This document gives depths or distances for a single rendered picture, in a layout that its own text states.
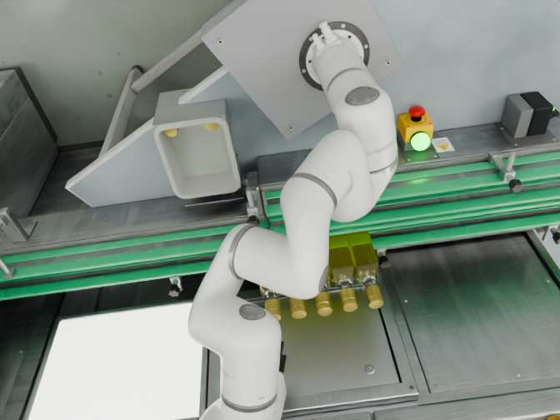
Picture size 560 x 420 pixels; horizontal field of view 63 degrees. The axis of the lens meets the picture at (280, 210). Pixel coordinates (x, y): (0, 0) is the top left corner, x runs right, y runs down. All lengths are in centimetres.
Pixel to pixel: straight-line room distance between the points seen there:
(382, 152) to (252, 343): 39
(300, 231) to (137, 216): 75
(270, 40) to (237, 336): 62
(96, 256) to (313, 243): 77
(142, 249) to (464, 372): 84
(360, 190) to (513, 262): 76
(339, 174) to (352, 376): 57
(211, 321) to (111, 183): 75
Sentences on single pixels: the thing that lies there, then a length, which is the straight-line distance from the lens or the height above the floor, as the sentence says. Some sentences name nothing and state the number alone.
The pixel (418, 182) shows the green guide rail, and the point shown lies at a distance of 115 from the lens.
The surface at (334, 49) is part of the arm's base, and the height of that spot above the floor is 87.
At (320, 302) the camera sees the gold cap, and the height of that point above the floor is 115.
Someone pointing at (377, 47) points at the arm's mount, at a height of 80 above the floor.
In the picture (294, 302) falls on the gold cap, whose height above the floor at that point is 114.
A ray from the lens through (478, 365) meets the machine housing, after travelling 120.
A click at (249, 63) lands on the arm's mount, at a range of 102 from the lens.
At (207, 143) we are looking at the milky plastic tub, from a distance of 118.
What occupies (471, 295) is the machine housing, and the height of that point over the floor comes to 106.
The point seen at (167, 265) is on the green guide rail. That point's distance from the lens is 127.
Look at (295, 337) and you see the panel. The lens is 117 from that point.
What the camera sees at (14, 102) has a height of 21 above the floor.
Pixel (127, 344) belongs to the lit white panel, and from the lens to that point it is 127.
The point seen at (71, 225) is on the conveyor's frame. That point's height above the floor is 82.
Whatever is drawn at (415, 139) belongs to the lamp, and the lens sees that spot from 117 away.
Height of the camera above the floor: 175
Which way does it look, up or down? 47 degrees down
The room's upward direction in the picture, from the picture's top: 173 degrees clockwise
